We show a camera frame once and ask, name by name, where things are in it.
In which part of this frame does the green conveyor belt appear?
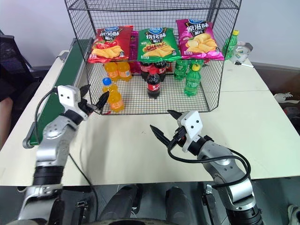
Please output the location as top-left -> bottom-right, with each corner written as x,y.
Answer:
22,37 -> 95,150

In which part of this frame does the black wire mesh rack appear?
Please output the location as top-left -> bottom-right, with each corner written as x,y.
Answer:
63,0 -> 242,116

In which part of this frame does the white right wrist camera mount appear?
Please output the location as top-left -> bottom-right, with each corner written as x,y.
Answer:
176,111 -> 203,152

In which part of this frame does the magenta potato chips bag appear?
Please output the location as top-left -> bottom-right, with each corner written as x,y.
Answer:
175,19 -> 225,61

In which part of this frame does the black office chair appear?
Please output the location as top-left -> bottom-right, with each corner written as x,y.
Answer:
0,29 -> 42,104

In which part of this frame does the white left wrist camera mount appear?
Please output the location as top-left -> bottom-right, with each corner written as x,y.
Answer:
57,85 -> 89,120

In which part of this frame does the small magenta snack bag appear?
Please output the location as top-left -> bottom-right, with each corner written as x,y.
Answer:
129,30 -> 140,74

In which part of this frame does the thin black table cable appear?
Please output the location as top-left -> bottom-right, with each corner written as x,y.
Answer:
67,151 -> 99,222

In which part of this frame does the black metal bracket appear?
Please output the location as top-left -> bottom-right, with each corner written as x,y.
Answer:
204,184 -> 222,225

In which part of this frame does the grey sneaker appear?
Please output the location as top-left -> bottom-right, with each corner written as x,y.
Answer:
286,203 -> 300,221

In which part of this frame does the white sneaker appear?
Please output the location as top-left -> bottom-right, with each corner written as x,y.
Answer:
273,92 -> 300,105

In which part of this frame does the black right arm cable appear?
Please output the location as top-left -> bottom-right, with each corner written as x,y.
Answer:
167,137 -> 252,189

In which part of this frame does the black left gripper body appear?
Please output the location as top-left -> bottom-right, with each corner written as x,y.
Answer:
78,99 -> 98,117

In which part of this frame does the white marker pen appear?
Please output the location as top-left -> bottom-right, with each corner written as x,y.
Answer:
234,60 -> 255,69

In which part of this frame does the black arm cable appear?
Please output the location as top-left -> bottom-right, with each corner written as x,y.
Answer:
167,137 -> 252,189
33,87 -> 59,143

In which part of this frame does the red potato chips bag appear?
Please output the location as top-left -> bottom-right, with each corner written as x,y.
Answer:
87,25 -> 134,64

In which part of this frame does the orange soda bottle blue cap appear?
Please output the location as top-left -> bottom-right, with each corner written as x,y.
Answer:
101,77 -> 125,113

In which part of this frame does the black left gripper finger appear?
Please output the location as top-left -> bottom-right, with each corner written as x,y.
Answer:
95,91 -> 110,111
79,84 -> 90,102

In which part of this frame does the green soda bottle yellow cap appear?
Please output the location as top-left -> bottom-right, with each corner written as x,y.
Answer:
183,64 -> 203,97
222,30 -> 240,61

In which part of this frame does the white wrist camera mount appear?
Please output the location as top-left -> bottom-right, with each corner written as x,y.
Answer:
176,111 -> 203,152
57,85 -> 89,120

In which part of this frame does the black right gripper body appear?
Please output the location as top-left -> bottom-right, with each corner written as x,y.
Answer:
170,126 -> 188,147

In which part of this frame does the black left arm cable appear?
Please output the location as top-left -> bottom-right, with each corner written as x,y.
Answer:
33,87 -> 59,143

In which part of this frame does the green potato chips bag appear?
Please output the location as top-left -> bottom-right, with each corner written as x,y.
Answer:
136,27 -> 182,62

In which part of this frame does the cola bottle red cap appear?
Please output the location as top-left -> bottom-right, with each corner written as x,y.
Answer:
146,68 -> 163,99

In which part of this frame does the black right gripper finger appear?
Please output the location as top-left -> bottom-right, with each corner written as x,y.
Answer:
166,109 -> 183,121
150,125 -> 171,147

